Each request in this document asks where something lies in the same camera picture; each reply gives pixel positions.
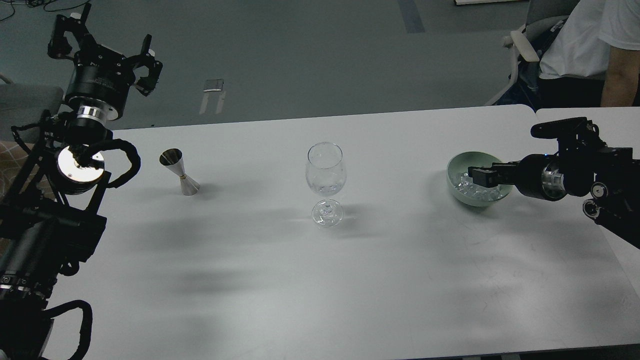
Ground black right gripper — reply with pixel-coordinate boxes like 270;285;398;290
467;153;561;202

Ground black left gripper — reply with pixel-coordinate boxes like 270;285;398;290
47;2;163;121

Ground steel double jigger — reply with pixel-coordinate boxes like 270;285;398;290
158;148;201;196

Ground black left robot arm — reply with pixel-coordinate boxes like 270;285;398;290
1;1;163;360

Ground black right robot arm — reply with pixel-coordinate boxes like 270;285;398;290
468;117;640;248

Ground clear wine glass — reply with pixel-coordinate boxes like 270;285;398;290
305;141;347;228

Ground green ceramic bowl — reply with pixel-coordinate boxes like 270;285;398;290
446;151;514;208

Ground grey chair at left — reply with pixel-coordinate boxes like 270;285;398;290
0;74;103;145

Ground metal floor plate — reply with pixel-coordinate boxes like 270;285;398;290
198;78;226;116

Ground beige checkered cushion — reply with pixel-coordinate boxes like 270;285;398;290
0;140;55;200

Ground seated person white shirt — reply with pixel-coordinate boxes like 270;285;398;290
537;0;640;109

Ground grey office chair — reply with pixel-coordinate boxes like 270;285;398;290
486;0;578;111

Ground black floor cables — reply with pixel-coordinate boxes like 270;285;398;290
0;0;91;22

